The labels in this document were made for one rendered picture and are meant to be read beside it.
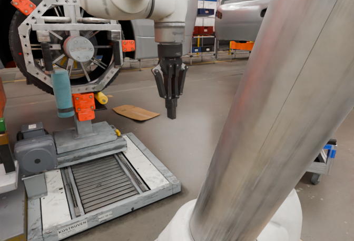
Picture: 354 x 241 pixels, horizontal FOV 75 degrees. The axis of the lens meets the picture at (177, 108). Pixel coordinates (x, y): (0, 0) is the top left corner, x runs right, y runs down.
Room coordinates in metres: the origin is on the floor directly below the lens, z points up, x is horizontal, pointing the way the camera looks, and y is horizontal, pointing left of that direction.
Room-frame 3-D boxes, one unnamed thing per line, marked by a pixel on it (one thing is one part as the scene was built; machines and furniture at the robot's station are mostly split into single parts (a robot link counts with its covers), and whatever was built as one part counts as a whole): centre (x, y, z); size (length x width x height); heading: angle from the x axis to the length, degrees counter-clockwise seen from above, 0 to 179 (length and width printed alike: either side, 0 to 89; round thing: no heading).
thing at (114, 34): (1.34, 0.35, 0.93); 0.09 x 0.05 x 0.05; 31
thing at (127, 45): (1.59, 0.33, 0.85); 0.09 x 0.08 x 0.07; 121
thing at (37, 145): (1.21, 0.82, 0.26); 0.42 x 0.18 x 0.35; 31
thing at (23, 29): (1.42, 0.60, 0.85); 0.54 x 0.07 x 0.54; 121
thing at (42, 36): (1.16, 0.64, 0.93); 0.09 x 0.05 x 0.05; 31
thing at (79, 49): (1.36, 0.56, 0.85); 0.21 x 0.14 x 0.14; 31
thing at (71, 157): (1.57, 0.68, 0.13); 0.50 x 0.36 x 0.10; 121
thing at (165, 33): (0.72, 0.02, 0.94); 0.09 x 0.09 x 0.06
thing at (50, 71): (1.13, 0.62, 0.83); 0.04 x 0.04 x 0.16
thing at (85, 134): (1.57, 0.69, 0.32); 0.40 x 0.30 x 0.28; 121
